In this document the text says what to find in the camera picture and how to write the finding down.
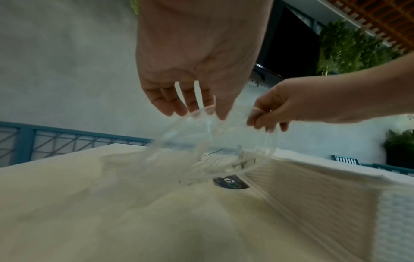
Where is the green plant wall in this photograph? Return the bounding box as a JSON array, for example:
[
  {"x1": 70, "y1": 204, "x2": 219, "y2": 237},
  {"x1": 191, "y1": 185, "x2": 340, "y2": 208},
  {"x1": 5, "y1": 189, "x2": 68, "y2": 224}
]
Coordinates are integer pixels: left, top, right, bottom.
[{"x1": 316, "y1": 19, "x2": 407, "y2": 76}]

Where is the blue chair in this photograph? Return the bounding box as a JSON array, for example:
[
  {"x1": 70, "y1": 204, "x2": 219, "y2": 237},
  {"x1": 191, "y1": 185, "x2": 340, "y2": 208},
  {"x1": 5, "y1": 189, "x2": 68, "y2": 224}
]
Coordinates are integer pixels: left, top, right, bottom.
[{"x1": 330, "y1": 154, "x2": 362, "y2": 165}]

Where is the person's right forearm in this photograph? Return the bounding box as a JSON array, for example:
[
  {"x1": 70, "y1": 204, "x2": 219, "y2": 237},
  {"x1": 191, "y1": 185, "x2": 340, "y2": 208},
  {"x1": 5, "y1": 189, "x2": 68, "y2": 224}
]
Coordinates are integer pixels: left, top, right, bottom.
[{"x1": 349, "y1": 52, "x2": 414, "y2": 124}]

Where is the black wall screen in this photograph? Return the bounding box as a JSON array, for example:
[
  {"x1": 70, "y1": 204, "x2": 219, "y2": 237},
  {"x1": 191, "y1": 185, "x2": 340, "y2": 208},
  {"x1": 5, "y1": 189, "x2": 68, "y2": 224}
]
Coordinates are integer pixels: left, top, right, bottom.
[{"x1": 254, "y1": 0, "x2": 322, "y2": 80}]

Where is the blue mesh fence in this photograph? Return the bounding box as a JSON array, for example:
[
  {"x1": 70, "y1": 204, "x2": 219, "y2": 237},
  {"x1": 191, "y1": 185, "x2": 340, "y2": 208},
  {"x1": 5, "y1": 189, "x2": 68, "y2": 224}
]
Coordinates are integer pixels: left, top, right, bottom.
[{"x1": 0, "y1": 120, "x2": 414, "y2": 178}]

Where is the person's left hand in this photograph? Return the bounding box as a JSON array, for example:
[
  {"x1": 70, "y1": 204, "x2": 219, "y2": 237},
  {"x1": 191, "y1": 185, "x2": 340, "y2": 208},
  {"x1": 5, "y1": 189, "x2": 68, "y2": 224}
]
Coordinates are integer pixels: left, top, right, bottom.
[{"x1": 135, "y1": 0, "x2": 275, "y2": 121}]

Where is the white tissue box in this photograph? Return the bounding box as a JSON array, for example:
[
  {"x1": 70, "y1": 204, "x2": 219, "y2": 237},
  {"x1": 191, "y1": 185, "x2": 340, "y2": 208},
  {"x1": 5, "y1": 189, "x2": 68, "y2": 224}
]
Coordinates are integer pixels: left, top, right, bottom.
[{"x1": 241, "y1": 149, "x2": 414, "y2": 262}]

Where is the potted green plant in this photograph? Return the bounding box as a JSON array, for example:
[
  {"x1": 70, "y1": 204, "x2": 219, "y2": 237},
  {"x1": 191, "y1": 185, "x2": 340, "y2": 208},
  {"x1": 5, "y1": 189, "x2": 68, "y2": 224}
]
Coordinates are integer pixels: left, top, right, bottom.
[{"x1": 383, "y1": 128, "x2": 414, "y2": 170}]

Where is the clear plastic tissue packet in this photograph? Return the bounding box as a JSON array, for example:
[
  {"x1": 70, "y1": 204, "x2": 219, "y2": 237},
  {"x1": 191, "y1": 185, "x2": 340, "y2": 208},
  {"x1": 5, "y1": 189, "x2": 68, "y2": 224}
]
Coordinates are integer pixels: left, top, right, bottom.
[{"x1": 140, "y1": 104, "x2": 283, "y2": 191}]

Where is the person's right hand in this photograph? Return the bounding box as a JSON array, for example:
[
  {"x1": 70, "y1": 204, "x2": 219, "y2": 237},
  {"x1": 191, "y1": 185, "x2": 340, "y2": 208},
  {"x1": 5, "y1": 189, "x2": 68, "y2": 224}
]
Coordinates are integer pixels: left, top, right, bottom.
[{"x1": 246, "y1": 68, "x2": 358, "y2": 133}]

